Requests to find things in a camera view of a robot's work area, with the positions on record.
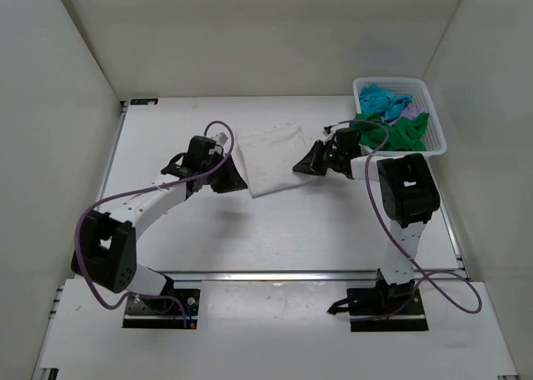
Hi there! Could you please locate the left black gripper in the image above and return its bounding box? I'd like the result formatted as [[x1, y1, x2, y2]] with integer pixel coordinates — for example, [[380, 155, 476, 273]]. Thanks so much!
[[204, 152, 249, 193]]

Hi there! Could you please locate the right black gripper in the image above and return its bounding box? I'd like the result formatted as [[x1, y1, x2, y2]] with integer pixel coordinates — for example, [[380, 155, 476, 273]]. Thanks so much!
[[292, 142, 342, 178]]

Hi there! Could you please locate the white t shirt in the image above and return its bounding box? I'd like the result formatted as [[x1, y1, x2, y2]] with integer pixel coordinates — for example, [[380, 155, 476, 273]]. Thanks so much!
[[237, 123, 314, 198]]

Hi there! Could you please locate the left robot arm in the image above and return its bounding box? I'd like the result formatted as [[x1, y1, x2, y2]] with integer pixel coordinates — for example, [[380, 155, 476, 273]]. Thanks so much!
[[72, 132, 247, 312]]

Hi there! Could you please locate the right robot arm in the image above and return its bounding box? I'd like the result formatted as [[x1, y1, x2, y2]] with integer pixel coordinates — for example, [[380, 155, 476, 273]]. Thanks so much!
[[292, 127, 441, 314]]

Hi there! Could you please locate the teal t shirt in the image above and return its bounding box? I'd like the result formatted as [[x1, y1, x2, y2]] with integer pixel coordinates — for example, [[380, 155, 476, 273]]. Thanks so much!
[[359, 84, 413, 123]]

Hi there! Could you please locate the green t shirt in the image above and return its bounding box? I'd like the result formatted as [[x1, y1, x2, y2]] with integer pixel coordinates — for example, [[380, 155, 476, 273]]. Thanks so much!
[[350, 112, 429, 152]]

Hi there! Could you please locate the lilac t shirt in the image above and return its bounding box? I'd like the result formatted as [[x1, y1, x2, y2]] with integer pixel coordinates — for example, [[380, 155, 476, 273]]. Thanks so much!
[[390, 106, 426, 126]]

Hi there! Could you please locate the black label sticker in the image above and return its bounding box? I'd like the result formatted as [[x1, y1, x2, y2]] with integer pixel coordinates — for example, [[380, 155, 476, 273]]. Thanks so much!
[[129, 98, 158, 106]]

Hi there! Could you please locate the white plastic basket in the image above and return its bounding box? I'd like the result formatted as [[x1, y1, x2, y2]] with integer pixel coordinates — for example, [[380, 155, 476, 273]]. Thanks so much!
[[353, 77, 447, 156]]

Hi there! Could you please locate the aluminium table rail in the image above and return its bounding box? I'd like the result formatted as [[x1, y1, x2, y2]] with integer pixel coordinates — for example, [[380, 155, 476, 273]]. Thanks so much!
[[167, 271, 376, 283]]

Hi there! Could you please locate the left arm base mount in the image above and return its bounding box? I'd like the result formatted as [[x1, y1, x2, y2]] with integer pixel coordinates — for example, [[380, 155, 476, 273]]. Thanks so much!
[[122, 281, 201, 330]]

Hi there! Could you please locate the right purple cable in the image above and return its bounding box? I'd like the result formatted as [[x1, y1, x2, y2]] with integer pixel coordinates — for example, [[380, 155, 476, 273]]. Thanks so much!
[[324, 119, 483, 314]]

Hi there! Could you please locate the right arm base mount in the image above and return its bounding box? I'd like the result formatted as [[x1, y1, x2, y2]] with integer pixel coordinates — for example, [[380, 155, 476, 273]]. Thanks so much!
[[326, 278, 429, 333]]

